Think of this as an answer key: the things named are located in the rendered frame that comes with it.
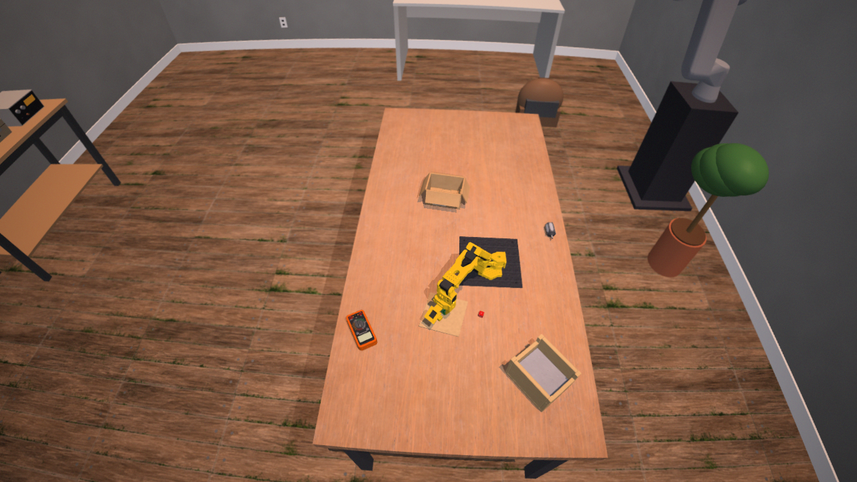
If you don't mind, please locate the orange digital multimeter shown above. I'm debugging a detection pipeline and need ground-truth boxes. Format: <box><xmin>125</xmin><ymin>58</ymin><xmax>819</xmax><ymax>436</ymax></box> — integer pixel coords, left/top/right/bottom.
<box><xmin>346</xmin><ymin>310</ymin><xmax>377</xmax><ymax>351</ymax></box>

